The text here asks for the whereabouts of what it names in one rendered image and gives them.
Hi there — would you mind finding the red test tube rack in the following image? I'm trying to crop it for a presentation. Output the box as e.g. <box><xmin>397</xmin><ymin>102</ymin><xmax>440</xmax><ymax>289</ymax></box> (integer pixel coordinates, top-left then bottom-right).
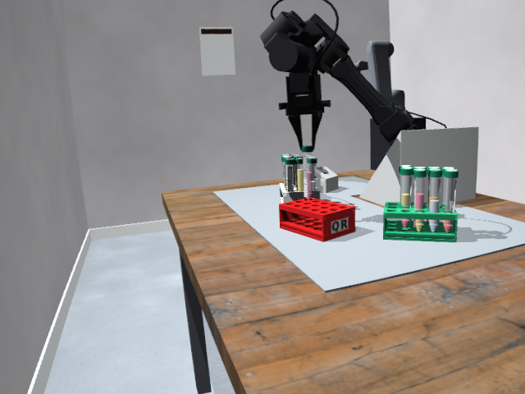
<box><xmin>279</xmin><ymin>198</ymin><xmax>355</xmax><ymax>242</ymax></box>

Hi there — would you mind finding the green test tube rack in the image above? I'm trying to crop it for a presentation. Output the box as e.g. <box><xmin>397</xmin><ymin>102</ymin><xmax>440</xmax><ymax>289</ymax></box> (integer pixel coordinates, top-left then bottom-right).
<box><xmin>383</xmin><ymin>202</ymin><xmax>458</xmax><ymax>242</ymax></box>

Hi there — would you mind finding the white tube rack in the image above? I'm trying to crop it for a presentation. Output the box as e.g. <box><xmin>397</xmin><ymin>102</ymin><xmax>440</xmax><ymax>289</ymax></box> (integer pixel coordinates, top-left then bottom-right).
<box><xmin>279</xmin><ymin>183</ymin><xmax>320</xmax><ymax>204</ymax></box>

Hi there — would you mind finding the conical tube with yellow liquid and green cap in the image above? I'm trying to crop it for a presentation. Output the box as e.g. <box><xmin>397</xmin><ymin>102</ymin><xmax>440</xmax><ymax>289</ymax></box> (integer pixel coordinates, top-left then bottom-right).
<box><xmin>295</xmin><ymin>158</ymin><xmax>304</xmax><ymax>191</ymax></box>

